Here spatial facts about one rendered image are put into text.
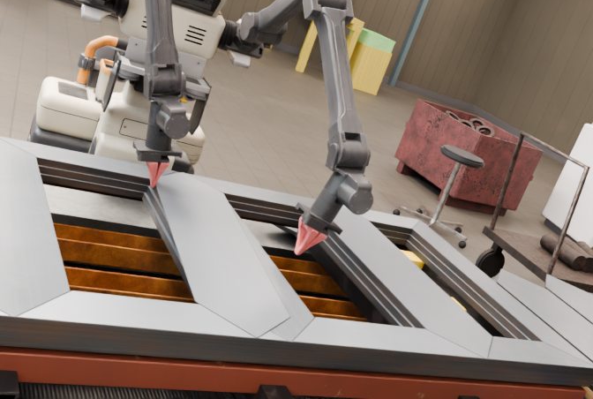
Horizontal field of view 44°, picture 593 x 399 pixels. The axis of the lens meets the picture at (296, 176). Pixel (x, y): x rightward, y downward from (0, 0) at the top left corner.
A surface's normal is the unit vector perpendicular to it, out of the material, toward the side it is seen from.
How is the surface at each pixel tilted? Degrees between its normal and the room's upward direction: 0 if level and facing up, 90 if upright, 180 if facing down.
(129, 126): 98
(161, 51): 74
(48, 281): 0
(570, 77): 90
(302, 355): 90
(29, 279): 0
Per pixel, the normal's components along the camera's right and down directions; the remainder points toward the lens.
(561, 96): -0.89, -0.22
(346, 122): 0.43, -0.36
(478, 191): 0.43, 0.40
